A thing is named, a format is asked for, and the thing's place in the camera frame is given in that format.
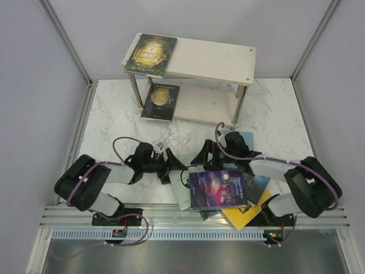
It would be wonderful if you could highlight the light blue OS book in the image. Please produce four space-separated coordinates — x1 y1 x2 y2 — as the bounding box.
222 130 254 158

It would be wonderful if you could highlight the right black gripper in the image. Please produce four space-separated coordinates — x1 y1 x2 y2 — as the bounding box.
190 139 237 172

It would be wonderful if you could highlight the green yellow fantasy book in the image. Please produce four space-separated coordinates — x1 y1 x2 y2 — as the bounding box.
124 33 177 79

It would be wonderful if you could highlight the pale green G book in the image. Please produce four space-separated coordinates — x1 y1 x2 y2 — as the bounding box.
169 153 204 211

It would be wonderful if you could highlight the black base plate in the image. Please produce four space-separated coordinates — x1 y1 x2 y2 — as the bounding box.
246 214 297 248
91 207 145 246

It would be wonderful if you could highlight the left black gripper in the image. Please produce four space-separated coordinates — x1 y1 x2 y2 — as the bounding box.
142 148 188 184

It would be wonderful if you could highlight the teal ocean cover book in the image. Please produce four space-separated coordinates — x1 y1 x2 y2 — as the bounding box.
199 209 222 221

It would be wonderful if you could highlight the black Moon and Sixpence book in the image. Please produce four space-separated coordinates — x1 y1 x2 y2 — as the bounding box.
141 83 180 122

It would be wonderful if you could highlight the dark castle cover book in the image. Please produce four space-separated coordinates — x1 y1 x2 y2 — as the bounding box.
244 174 270 206

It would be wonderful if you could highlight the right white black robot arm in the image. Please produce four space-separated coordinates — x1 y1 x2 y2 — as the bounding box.
191 130 342 225

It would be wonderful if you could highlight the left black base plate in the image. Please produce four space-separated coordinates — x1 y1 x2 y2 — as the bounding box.
91 207 145 246

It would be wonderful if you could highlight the aluminium front frame rail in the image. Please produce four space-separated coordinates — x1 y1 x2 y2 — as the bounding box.
40 203 350 229

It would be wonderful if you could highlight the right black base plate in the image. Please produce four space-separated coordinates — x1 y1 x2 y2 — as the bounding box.
246 214 297 248

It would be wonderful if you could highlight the purple Robinson Crusoe book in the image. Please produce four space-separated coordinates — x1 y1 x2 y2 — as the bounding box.
189 170 249 211

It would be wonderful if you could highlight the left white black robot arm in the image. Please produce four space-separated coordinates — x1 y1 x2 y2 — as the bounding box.
54 142 188 225

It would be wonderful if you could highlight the white slotted cable duct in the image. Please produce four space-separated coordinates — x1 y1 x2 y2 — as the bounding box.
52 228 266 241

